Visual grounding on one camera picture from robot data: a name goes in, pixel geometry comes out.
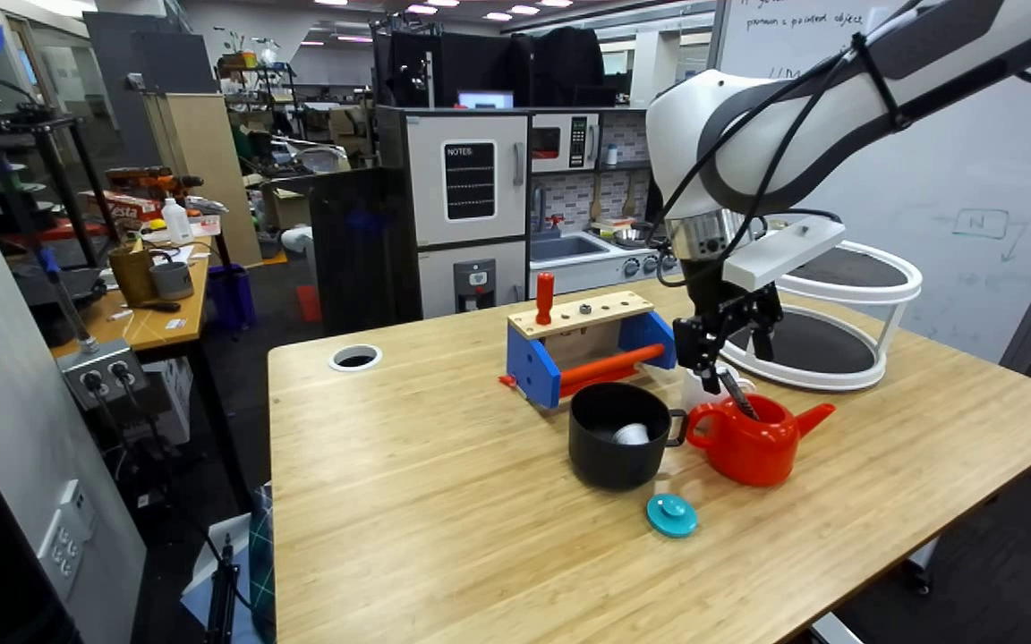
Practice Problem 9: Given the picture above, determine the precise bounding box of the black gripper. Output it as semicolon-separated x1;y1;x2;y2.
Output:
670;253;787;399

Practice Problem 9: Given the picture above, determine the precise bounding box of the grey marker pen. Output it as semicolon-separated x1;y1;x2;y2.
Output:
715;370;757;423

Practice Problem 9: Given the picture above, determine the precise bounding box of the red kettle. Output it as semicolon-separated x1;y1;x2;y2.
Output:
682;391;838;494

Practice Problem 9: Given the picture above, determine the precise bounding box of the white plastic cup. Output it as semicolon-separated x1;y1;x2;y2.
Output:
677;355;735;417

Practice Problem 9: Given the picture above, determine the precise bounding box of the white two-tier turntable stand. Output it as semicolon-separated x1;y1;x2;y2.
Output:
720;237;927;394

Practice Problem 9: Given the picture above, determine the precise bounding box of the black mug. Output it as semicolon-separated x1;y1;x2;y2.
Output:
566;381;689;494

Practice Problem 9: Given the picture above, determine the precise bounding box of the teal round lid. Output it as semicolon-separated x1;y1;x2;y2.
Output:
640;491;701;544

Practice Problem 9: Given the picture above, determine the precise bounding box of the red toy peg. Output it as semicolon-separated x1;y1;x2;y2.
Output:
534;270;558;330

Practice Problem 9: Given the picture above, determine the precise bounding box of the blue wooden toy workbench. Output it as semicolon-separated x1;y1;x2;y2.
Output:
496;287;687;417

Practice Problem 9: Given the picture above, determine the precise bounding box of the whiteboard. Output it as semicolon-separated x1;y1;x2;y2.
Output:
689;0;1031;370

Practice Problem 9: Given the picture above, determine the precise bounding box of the white toy kitchen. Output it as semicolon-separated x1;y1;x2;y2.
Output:
373;105;715;321

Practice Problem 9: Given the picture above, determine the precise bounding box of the black backpack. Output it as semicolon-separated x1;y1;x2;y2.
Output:
528;26;608;110

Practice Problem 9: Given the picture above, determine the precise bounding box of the laptop screen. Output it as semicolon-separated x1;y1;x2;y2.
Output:
453;85;517;114

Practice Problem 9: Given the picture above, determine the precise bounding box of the black box cabinet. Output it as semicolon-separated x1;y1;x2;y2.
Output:
309;166;422;330

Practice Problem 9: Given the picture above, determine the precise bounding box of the white spray bottle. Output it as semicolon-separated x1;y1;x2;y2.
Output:
156;194;196;249

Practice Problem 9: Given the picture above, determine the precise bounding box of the wooden side desk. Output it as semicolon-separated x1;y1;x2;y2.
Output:
47;245;219;363

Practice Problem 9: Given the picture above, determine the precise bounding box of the brown cardboard box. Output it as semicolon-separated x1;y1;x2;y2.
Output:
107;237;196;311

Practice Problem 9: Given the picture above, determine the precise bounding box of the grey power strip box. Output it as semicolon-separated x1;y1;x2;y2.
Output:
57;340;149;417

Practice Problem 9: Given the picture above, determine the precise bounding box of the grey partition panel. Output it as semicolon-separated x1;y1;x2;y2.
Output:
0;139;149;644

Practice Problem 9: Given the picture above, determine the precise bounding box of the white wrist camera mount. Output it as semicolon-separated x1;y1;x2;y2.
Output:
720;216;848;294

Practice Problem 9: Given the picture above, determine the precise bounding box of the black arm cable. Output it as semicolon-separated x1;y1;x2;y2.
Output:
656;0;1031;281

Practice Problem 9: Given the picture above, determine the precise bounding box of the white table cable grommet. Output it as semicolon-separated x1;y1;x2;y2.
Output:
324;340;386;377

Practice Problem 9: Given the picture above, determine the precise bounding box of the white wall outlet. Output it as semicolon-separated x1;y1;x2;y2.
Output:
34;478;97;600

